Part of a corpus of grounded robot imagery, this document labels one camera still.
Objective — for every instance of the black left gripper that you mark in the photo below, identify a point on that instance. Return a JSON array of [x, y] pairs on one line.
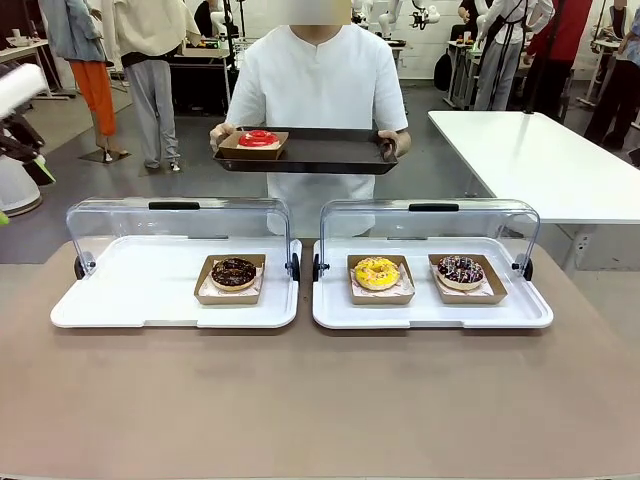
[[20, 137]]

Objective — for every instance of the red glazed donut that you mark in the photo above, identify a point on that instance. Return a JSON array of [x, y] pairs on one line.
[[247, 141]]

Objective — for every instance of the cardboard box of red donut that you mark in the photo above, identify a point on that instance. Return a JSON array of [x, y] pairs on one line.
[[250, 153]]

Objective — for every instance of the dark brown serving tray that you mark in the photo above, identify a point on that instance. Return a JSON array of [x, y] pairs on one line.
[[330, 150]]

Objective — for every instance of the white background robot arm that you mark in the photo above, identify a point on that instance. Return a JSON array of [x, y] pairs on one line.
[[389, 17], [425, 14]]

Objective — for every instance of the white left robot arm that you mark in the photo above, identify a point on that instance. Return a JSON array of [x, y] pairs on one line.
[[15, 185]]

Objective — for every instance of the person in cream top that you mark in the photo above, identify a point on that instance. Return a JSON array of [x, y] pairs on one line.
[[150, 90]]

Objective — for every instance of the chocolate glazed donut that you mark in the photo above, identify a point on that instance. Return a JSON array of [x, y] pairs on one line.
[[232, 275]]

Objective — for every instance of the cardboard box of chocolate donut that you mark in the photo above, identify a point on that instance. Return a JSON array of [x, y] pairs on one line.
[[227, 299]]

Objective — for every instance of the person in white shirt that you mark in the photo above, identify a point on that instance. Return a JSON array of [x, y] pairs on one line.
[[320, 75]]

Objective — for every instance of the yellow sprinkled donut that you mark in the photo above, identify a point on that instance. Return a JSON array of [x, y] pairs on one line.
[[377, 274]]

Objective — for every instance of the cardboard box of yellow donut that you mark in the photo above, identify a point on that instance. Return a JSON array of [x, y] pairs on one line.
[[380, 299]]

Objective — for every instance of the purple drizzled donut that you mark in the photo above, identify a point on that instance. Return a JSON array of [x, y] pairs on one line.
[[460, 272]]

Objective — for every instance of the person with black apron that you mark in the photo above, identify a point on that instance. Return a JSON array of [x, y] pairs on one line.
[[495, 60]]

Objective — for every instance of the person in red top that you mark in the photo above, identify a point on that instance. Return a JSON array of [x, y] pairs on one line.
[[565, 40]]

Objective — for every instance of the person in black trousers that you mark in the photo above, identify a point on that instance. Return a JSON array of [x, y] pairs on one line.
[[615, 100]]

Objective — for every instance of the person's right hand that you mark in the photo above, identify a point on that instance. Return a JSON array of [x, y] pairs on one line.
[[220, 135]]

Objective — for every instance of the person's left hand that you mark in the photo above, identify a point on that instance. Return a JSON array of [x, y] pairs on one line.
[[400, 142]]

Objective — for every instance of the black hinge knob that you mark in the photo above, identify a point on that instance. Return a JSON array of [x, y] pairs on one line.
[[316, 267], [296, 267], [527, 269], [79, 268]]

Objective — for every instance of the clear plastic tray lid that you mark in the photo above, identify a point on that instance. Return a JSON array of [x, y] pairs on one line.
[[380, 220], [125, 220]]

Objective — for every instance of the white background desk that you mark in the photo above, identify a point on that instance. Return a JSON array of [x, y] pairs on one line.
[[55, 75]]

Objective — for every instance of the figure with orange trousers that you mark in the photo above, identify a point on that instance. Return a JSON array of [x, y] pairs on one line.
[[95, 85]]

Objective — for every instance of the white display tray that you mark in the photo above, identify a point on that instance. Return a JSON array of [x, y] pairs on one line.
[[150, 280], [425, 312]]

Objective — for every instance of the white printed paper liner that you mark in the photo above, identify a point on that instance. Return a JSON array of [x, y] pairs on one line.
[[361, 292], [488, 290], [206, 291]]

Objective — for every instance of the black hanging bag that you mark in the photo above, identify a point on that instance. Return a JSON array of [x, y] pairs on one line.
[[442, 70]]

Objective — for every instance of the white rectangular table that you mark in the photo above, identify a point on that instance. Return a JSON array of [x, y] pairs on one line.
[[540, 165]]

